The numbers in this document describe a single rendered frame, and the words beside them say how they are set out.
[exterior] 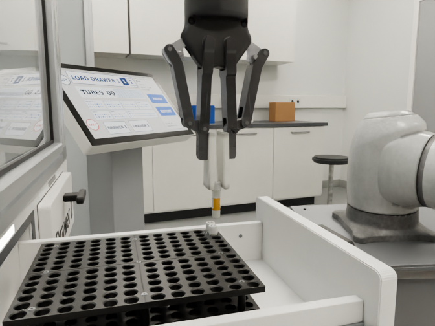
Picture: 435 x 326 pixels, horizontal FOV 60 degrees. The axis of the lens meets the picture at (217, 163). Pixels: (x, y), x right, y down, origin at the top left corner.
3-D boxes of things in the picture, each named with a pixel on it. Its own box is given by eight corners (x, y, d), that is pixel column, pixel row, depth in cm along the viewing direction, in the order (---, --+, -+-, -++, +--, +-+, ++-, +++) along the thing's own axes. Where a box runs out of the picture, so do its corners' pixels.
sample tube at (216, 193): (210, 216, 49) (210, 180, 48) (219, 215, 49) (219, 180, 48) (212, 218, 47) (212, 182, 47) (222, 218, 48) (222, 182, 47)
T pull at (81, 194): (86, 195, 72) (85, 187, 72) (83, 204, 65) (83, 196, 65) (66, 196, 72) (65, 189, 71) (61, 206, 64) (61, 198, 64)
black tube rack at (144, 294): (215, 271, 53) (215, 228, 52) (264, 348, 36) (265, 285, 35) (45, 292, 47) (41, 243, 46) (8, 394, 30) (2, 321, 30)
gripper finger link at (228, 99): (215, 42, 47) (226, 42, 47) (221, 132, 49) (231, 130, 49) (224, 37, 43) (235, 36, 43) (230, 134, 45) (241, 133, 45)
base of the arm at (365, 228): (393, 208, 102) (395, 188, 101) (441, 241, 80) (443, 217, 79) (325, 209, 102) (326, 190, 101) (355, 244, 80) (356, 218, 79)
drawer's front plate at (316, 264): (265, 260, 61) (266, 195, 60) (390, 387, 34) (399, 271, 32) (254, 262, 61) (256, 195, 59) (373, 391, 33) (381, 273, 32)
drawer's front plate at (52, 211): (74, 220, 83) (71, 171, 81) (55, 277, 55) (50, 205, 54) (65, 221, 82) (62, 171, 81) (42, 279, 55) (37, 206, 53)
